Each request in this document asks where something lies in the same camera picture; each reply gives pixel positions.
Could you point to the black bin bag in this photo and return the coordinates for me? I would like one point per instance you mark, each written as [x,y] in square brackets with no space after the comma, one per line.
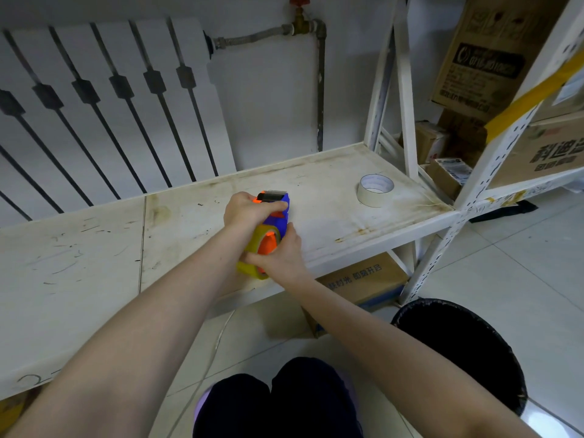
[456,342]

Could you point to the dark brown cardboard box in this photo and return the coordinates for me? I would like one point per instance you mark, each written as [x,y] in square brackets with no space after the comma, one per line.
[463,136]

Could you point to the yellow taped cardboard box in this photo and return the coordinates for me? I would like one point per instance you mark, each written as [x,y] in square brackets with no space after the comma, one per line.
[11,410]

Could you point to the blue striped cardboard box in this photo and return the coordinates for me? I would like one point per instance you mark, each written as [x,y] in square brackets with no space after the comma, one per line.
[365,278]

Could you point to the white tape roll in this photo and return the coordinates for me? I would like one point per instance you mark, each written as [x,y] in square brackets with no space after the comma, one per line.
[367,199]

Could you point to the grey metal pipe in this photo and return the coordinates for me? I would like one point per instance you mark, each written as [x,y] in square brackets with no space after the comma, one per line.
[320,95]

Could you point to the small brown cardboard box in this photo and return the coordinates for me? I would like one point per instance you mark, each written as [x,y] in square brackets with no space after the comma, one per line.
[426,143]

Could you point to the person's right forearm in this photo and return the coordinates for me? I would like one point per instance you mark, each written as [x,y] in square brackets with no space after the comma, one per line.
[401,364]

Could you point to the black flat mat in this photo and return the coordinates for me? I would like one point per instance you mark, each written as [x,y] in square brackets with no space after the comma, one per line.
[506,212]

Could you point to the yellow tape roll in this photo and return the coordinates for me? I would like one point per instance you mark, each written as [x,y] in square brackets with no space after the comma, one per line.
[253,248]

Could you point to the white perforated shelf rack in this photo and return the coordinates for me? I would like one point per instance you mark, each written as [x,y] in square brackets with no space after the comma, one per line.
[488,173]

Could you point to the person's left leg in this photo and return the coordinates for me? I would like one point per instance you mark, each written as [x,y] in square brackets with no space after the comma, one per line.
[232,410]

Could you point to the small labelled cardboard parcel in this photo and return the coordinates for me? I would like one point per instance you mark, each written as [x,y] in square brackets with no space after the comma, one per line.
[445,180]

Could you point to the purple clog shoe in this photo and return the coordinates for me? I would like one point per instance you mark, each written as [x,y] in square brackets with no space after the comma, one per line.
[201,403]

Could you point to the person's left forearm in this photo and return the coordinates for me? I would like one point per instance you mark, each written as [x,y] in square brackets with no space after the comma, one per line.
[137,342]

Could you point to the white label cardboard box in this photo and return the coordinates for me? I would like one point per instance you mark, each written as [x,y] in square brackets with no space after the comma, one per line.
[565,95]

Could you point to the white metal shelf rack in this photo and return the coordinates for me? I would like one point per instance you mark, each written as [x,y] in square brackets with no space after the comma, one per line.
[68,278]

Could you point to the person's leg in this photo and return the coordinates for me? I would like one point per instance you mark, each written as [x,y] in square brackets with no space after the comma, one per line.
[315,401]
[232,410]

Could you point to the orange blue tape dispenser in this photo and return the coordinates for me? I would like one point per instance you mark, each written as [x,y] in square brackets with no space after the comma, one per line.
[278,223]

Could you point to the person's right hand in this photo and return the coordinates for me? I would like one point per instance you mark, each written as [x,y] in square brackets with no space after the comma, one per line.
[283,262]

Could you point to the person's left hand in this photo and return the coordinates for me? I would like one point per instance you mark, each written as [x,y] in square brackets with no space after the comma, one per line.
[246,214]

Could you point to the white radiator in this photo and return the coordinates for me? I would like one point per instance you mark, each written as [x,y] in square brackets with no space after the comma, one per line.
[91,145]

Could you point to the long printed brown cardboard box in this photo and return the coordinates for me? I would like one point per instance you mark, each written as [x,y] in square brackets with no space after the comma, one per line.
[543,155]

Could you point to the loose white papers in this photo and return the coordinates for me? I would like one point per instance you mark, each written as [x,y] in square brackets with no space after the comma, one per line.
[575,187]

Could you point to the person's right leg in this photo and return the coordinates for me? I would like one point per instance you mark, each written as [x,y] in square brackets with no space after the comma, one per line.
[315,401]

